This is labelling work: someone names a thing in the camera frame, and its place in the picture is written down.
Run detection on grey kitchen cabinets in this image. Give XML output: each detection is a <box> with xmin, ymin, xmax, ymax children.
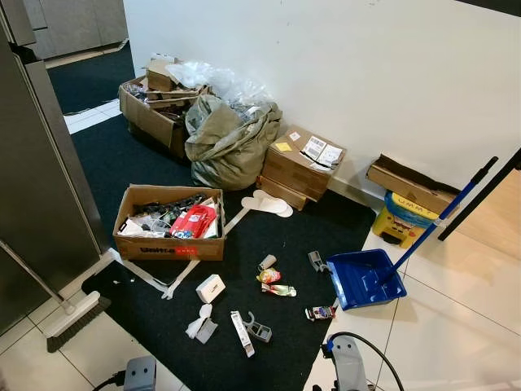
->
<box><xmin>23</xmin><ymin>0</ymin><xmax>129</xmax><ymax>59</ymax></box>

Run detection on black door frame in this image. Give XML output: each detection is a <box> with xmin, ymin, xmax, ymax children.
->
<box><xmin>438</xmin><ymin>151</ymin><xmax>521</xmax><ymax>241</ymax></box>

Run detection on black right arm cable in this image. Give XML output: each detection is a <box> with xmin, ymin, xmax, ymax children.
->
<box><xmin>322</xmin><ymin>332</ymin><xmax>405</xmax><ymax>391</ymax></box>

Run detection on small grey plastic part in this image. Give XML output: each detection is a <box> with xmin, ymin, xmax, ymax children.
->
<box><xmin>308</xmin><ymin>251</ymin><xmax>328</xmax><ymax>273</ymax></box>

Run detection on red plastic package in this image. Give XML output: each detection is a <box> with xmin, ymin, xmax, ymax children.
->
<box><xmin>169</xmin><ymin>204</ymin><xmax>218</xmax><ymax>239</ymax></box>

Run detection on black floor mat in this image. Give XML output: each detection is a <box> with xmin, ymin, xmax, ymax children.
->
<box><xmin>47</xmin><ymin>42</ymin><xmax>135</xmax><ymax>115</ymax></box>
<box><xmin>72</xmin><ymin>114</ymin><xmax>383</xmax><ymax>391</ymax></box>

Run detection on clear plastic bag heap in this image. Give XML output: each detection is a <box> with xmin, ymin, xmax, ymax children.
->
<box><xmin>167</xmin><ymin>59</ymin><xmax>274</xmax><ymax>115</ymax></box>

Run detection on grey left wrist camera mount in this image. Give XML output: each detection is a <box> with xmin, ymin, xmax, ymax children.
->
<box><xmin>122</xmin><ymin>356</ymin><xmax>157</xmax><ymax>391</ymax></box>

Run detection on small grey bracket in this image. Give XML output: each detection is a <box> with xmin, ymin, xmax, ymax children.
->
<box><xmin>195</xmin><ymin>319</ymin><xmax>219</xmax><ymax>344</ymax></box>

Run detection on yellow bucket blue lid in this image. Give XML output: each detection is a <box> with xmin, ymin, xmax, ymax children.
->
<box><xmin>373</xmin><ymin>192</ymin><xmax>444</xmax><ymax>249</ymax></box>

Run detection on green red snack packet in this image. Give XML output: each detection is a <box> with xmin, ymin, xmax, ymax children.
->
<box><xmin>262</xmin><ymin>283</ymin><xmax>298</xmax><ymax>297</ymax></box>

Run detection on dark grey refrigerator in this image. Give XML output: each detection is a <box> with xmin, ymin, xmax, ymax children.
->
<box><xmin>0</xmin><ymin>0</ymin><xmax>111</xmax><ymax>335</ymax></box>

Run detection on small brown cardboard box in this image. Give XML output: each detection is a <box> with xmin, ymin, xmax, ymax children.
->
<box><xmin>147</xmin><ymin>57</ymin><xmax>184</xmax><ymax>92</ymax></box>

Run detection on olive green sack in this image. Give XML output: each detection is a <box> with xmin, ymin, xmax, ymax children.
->
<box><xmin>185</xmin><ymin>95</ymin><xmax>283</xmax><ymax>191</ymax></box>

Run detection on long white printed box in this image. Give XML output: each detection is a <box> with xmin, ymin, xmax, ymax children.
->
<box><xmin>230</xmin><ymin>310</ymin><xmax>256</xmax><ymax>358</ymax></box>

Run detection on flat brown cardboard box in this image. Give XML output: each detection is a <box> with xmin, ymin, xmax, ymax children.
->
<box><xmin>256</xmin><ymin>175</ymin><xmax>309</xmax><ymax>211</ymax></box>

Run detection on small white box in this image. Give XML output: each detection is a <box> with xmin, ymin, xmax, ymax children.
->
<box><xmin>196</xmin><ymin>275</ymin><xmax>226</xmax><ymax>304</ymax></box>

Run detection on torn long cardboard box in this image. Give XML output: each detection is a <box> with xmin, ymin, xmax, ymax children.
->
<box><xmin>366</xmin><ymin>155</ymin><xmax>461</xmax><ymax>214</ymax></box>

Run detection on sealed cardboard box with labels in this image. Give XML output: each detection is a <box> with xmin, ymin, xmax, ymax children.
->
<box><xmin>260</xmin><ymin>125</ymin><xmax>347</xmax><ymax>202</ymax></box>

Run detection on large open cardboard box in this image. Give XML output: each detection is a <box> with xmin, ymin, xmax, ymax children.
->
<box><xmin>119</xmin><ymin>57</ymin><xmax>212</xmax><ymax>160</ymax></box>

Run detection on beige paper tape strip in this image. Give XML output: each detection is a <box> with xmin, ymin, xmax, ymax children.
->
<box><xmin>106</xmin><ymin>206</ymin><xmax>253</xmax><ymax>301</ymax></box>

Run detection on small dark printed can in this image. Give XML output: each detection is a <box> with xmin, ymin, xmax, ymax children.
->
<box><xmin>305</xmin><ymin>305</ymin><xmax>336</xmax><ymax>321</ymax></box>

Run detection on blue long-handled dustpan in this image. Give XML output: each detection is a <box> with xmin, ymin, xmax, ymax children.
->
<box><xmin>326</xmin><ymin>156</ymin><xmax>499</xmax><ymax>312</ymax></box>

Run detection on white broom grey bristles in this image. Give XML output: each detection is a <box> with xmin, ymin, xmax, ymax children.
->
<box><xmin>0</xmin><ymin>239</ymin><xmax>112</xmax><ymax>353</ymax></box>

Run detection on open cardboard box red print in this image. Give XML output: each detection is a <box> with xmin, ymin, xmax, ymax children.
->
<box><xmin>112</xmin><ymin>184</ymin><xmax>226</xmax><ymax>261</ymax></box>

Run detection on grey clip holder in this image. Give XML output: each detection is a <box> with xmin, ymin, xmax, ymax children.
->
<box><xmin>244</xmin><ymin>313</ymin><xmax>274</xmax><ymax>343</ymax></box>

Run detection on crumpled white plastic bag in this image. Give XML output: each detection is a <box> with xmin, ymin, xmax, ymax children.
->
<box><xmin>186</xmin><ymin>304</ymin><xmax>214</xmax><ymax>340</ymax></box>

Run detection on white foam cutout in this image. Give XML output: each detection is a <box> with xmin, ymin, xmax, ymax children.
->
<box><xmin>241</xmin><ymin>190</ymin><xmax>294</xmax><ymax>219</ymax></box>

